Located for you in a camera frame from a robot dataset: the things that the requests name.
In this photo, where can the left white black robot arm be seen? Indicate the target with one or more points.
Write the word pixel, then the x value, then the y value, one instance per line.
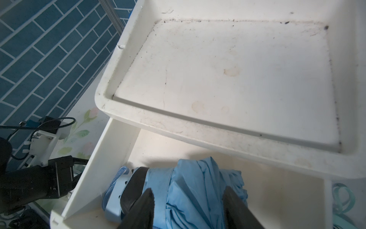
pixel 21 187

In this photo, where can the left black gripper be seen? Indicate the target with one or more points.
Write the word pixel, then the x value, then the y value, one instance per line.
pixel 62 179

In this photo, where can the light blue umbrella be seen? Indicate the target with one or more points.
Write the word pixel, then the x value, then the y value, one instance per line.
pixel 187 196

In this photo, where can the white plastic drawer cabinet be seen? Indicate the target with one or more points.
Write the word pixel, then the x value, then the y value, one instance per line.
pixel 278 82

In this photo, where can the floral table mat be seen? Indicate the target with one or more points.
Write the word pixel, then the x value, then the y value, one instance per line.
pixel 80 143

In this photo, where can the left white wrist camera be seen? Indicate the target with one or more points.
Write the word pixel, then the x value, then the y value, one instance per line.
pixel 44 139

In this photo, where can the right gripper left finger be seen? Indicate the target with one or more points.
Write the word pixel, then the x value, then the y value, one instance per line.
pixel 141 214

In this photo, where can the green folded umbrella right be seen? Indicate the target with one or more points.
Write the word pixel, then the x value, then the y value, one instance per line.
pixel 344 200

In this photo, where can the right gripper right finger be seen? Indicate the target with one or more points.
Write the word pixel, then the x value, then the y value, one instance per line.
pixel 236 214

